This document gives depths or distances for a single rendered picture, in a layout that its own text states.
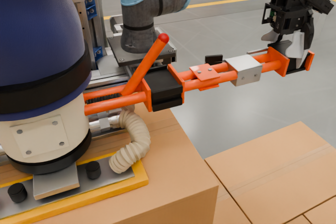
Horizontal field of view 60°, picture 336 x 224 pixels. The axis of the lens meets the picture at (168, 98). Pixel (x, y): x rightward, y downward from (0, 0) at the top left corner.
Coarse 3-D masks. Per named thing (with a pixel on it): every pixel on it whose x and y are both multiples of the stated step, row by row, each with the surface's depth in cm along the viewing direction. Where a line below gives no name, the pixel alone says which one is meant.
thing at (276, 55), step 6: (288, 42) 76; (270, 48) 74; (276, 48) 74; (282, 48) 74; (276, 54) 72; (282, 54) 71; (312, 54) 72; (270, 60) 75; (282, 60) 71; (288, 60) 69; (294, 60) 72; (306, 60) 74; (282, 66) 71; (288, 66) 72; (294, 66) 73; (300, 66) 74; (306, 66) 74; (282, 72) 72; (288, 72) 73
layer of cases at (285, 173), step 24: (240, 144) 140; (264, 144) 140; (288, 144) 140; (312, 144) 140; (216, 168) 129; (240, 168) 129; (264, 168) 129; (288, 168) 129; (312, 168) 129; (240, 192) 119; (264, 192) 119; (288, 192) 119; (312, 192) 119; (216, 216) 111; (240, 216) 111; (264, 216) 111; (288, 216) 111; (312, 216) 111
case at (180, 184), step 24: (144, 120) 75; (168, 120) 75; (96, 144) 69; (120, 144) 68; (168, 144) 68; (192, 144) 68; (0, 168) 63; (144, 168) 63; (168, 168) 63; (192, 168) 63; (144, 192) 58; (168, 192) 58; (192, 192) 58; (216, 192) 61; (72, 216) 54; (96, 216) 54; (120, 216) 54; (144, 216) 56; (168, 216) 59; (192, 216) 63
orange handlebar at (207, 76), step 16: (208, 64) 69; (224, 64) 70; (272, 64) 71; (192, 80) 65; (208, 80) 65; (224, 80) 67; (96, 96) 61; (128, 96) 60; (144, 96) 61; (96, 112) 59
